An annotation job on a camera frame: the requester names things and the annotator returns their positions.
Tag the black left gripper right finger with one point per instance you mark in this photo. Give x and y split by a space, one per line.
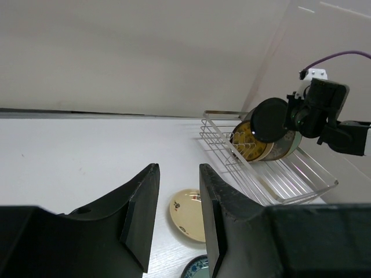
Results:
246 239

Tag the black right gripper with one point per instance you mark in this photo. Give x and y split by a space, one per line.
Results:
296 112

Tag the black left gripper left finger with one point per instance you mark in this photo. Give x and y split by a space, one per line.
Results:
109 237

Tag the teal plate with flower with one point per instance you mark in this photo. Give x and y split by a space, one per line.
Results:
296 142

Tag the black plate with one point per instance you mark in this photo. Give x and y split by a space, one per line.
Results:
267 120

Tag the grey plate with horse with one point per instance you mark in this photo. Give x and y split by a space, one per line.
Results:
282 146

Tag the yellow plate with brown rim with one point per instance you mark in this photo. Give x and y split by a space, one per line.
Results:
245 143

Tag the beige plate with bird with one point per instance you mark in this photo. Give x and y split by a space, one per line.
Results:
267 150

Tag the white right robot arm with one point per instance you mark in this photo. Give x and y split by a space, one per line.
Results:
313 111

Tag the blue and white bowl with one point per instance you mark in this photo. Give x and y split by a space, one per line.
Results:
197 268

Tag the cream plate with small motifs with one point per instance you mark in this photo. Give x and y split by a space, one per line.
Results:
186 214

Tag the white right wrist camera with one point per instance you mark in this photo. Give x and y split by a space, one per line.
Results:
306 76

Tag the wire dish rack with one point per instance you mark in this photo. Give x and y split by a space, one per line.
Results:
296 178

